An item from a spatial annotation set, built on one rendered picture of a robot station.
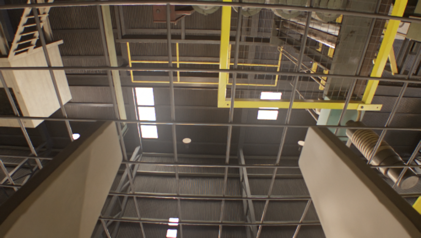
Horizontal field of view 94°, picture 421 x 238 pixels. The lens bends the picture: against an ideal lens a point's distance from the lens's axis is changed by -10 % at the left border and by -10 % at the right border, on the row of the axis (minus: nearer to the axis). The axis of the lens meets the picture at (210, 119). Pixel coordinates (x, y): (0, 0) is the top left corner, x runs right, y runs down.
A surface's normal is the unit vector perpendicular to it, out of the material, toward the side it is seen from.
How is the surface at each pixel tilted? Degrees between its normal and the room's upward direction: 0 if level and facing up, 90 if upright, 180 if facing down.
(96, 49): 90
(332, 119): 90
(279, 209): 173
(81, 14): 90
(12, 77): 90
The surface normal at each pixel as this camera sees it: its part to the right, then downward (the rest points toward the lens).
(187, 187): 0.03, -0.80
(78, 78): 0.00, 0.49
